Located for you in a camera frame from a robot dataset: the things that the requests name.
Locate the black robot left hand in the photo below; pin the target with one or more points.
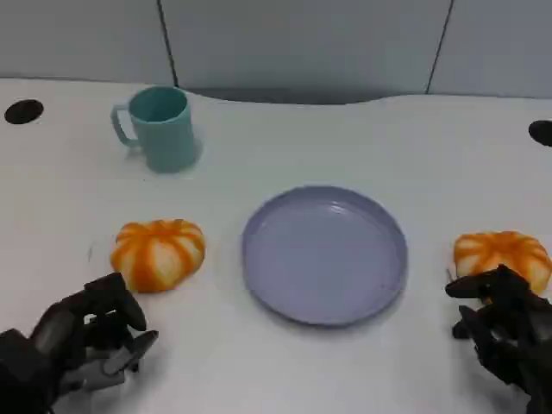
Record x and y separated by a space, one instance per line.
103 302

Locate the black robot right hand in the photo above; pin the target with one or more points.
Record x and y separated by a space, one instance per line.
517 319

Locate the pale green mug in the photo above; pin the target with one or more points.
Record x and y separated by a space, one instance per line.
166 133

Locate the lilac plate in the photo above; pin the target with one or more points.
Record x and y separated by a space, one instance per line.
323 254

